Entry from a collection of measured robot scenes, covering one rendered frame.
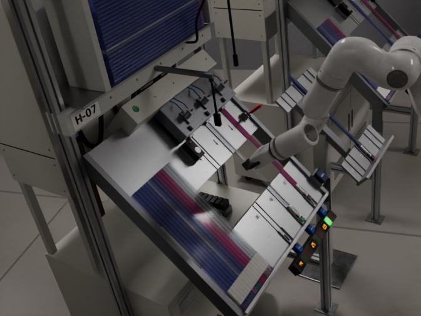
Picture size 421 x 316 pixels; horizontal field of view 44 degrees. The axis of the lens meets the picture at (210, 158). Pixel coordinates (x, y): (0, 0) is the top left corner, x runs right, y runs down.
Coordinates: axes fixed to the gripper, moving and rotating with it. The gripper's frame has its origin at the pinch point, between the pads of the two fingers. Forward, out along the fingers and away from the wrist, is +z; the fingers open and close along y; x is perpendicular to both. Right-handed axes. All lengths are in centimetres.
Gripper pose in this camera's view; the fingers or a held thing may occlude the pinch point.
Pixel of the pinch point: (249, 163)
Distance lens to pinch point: 196.7
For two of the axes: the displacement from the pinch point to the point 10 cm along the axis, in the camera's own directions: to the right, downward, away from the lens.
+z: -5.9, 3.3, 7.4
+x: 6.0, 7.9, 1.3
